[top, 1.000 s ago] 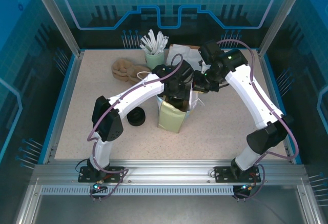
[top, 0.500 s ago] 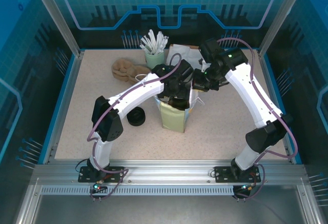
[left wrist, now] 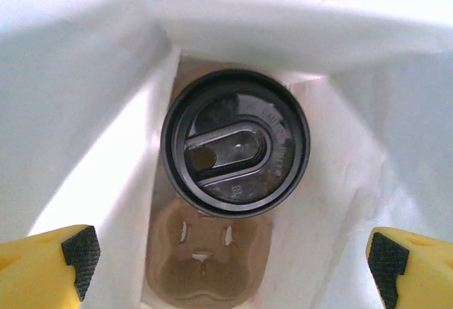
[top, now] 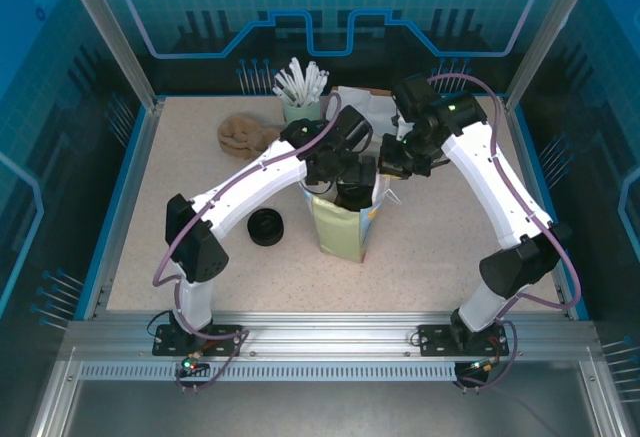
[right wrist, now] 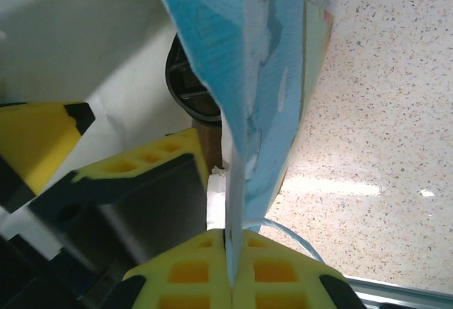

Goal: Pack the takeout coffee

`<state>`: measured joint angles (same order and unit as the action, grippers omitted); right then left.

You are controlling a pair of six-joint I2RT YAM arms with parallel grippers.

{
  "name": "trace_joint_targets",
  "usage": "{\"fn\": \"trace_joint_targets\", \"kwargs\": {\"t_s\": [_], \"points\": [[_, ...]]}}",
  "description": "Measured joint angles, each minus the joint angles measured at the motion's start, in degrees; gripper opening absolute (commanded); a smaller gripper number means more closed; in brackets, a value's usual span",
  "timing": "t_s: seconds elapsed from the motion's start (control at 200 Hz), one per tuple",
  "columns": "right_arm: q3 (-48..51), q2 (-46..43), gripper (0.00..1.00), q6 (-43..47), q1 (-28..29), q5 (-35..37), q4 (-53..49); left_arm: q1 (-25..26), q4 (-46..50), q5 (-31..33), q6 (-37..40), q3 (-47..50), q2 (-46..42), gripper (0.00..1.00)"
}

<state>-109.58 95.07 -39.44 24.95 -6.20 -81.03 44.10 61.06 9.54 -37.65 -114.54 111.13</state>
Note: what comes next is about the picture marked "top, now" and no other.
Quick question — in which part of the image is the black plastic cup lid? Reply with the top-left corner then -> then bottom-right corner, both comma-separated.
340,187 -> 371,212

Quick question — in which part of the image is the white and green paper bag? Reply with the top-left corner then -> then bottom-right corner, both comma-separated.
298,156 -> 404,266

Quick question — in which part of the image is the mint green straw holder cup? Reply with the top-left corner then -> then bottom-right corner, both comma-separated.
282,94 -> 322,123

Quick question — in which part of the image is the aluminium mounting rail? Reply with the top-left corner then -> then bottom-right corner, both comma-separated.
64,310 -> 599,361

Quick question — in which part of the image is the aluminium frame post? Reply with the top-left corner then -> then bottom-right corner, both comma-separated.
501,0 -> 594,113
54,0 -> 166,113

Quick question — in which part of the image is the slotted grey cable tray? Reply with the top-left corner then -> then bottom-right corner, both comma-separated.
77,361 -> 474,383

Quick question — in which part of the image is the small lit cable connector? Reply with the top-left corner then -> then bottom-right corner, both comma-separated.
173,354 -> 211,381
464,356 -> 501,378

